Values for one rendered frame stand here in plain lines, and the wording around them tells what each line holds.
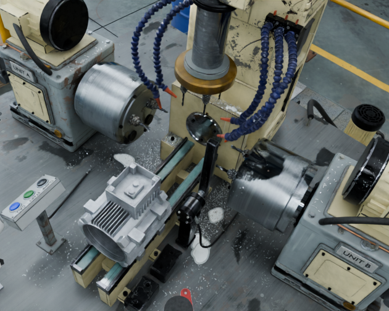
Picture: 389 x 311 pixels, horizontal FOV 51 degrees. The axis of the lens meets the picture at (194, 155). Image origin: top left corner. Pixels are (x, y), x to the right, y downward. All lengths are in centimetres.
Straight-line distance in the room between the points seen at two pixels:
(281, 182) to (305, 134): 69
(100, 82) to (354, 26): 329
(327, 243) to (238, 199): 28
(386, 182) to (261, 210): 36
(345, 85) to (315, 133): 173
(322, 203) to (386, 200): 18
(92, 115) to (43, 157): 34
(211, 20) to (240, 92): 43
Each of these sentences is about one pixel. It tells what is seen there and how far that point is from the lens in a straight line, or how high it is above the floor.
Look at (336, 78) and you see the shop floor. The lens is 359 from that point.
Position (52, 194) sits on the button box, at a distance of 124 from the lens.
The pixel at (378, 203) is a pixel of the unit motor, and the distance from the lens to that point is 108.
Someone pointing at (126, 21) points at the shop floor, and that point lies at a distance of 380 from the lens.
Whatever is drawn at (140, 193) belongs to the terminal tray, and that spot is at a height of 112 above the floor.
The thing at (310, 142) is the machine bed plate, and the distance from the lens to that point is 181.
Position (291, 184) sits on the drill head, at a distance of 118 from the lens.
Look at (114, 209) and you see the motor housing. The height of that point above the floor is 110.
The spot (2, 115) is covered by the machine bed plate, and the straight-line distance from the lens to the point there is 186.
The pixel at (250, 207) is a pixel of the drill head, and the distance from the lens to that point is 122.
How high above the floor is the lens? 206
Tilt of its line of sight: 51 degrees down
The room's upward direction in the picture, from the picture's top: 8 degrees clockwise
